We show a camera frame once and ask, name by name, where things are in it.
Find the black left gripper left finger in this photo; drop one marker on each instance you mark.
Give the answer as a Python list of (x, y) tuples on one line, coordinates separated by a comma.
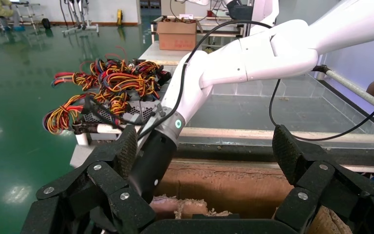
[(93, 193)]

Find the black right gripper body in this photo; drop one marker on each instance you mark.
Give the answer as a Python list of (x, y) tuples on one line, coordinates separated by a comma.
[(151, 164)]

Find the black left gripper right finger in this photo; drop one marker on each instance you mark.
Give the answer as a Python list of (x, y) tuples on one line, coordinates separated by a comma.
[(329, 193)]

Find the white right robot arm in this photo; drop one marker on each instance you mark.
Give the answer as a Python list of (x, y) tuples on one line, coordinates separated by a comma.
[(271, 55)]

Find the silver mesh power supply unit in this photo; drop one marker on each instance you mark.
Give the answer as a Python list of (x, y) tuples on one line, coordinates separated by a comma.
[(138, 111)]

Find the brown cardboard box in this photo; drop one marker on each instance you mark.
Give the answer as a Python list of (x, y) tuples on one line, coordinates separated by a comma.
[(225, 184)]

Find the translucent plastic tray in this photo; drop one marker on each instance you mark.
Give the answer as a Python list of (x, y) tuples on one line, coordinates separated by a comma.
[(254, 109)]

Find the closed brown shipping carton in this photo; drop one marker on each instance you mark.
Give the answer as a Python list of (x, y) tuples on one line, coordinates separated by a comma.
[(177, 37)]

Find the yellow upright object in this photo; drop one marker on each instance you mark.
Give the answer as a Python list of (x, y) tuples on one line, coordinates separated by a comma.
[(119, 17)]

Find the black background device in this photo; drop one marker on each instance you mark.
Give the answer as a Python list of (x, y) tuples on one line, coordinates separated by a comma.
[(240, 12)]

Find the white background robot body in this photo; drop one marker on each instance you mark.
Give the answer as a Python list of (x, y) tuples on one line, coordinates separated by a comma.
[(264, 13)]

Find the white metal rack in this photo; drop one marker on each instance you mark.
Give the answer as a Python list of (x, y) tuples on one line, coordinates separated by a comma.
[(29, 14)]

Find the white metal stand frame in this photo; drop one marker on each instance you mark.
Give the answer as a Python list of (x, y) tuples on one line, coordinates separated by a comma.
[(80, 27)]

